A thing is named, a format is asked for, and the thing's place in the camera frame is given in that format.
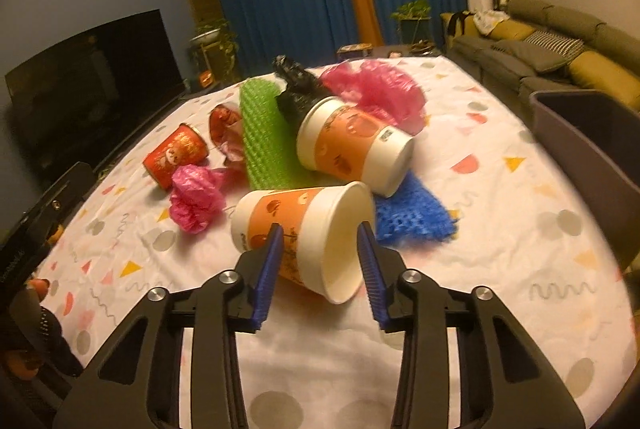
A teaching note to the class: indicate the orange labelled bottle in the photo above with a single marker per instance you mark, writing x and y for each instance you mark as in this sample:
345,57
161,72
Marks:
300,219

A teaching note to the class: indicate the brown tray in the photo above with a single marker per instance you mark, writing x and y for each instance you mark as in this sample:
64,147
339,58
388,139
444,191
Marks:
425,45

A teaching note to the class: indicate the crumpled red paper cup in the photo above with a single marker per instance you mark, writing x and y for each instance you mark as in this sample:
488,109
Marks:
222,124

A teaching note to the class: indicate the dark dotted cloth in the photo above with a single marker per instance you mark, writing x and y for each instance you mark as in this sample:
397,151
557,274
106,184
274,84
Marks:
47,334

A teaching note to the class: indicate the orange and white paper cup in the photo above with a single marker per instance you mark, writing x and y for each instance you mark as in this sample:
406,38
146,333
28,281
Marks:
345,144

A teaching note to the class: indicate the green foam mesh sleeve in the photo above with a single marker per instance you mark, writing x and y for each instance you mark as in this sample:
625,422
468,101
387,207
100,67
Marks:
260,134

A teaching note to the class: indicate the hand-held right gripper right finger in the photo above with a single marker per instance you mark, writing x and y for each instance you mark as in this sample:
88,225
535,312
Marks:
372,281

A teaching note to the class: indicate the red paper cup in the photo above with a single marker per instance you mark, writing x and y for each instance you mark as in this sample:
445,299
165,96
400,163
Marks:
222,124
172,156

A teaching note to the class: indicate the grey sofa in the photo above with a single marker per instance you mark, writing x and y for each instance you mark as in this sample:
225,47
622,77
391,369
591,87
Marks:
565,19

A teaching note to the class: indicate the black flat television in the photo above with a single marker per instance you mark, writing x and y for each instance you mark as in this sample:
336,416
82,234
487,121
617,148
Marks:
90,59

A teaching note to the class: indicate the grey cushion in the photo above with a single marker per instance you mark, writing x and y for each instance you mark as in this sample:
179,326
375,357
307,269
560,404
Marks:
525,55

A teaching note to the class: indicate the dark coffee table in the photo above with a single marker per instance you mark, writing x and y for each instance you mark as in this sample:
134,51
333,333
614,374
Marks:
392,51

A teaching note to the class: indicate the black and white patterned cushion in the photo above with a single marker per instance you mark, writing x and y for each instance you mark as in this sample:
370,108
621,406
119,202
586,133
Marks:
554,44

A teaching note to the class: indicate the white cloth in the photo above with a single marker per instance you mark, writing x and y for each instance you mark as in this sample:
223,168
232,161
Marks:
492,16

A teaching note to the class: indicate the small pink plastic bag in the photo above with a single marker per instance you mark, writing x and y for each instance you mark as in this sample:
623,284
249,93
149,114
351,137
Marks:
195,199

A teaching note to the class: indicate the green plant in dark pot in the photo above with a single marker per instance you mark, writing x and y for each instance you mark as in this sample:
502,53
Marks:
412,11

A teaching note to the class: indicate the large pink plastic bag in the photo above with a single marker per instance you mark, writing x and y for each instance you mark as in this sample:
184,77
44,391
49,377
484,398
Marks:
385,89

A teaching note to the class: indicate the potted plant on stand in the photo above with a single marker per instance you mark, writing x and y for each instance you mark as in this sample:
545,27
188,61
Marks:
215,39

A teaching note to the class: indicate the white patterned tablecloth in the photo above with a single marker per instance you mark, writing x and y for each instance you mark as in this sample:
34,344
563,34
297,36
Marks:
500,209

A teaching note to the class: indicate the blue knitted cloth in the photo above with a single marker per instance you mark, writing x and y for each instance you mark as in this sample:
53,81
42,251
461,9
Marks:
415,214

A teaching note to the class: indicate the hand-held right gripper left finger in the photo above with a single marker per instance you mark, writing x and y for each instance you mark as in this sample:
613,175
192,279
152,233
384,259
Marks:
265,281

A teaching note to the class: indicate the small yellow cushion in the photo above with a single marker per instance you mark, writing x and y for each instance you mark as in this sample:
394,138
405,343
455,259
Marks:
511,30

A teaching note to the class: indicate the grey plastic bin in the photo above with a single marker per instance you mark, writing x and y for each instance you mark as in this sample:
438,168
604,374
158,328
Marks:
565,129

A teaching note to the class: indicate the large yellow cushion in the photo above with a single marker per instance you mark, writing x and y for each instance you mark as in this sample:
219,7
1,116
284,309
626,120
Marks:
602,71

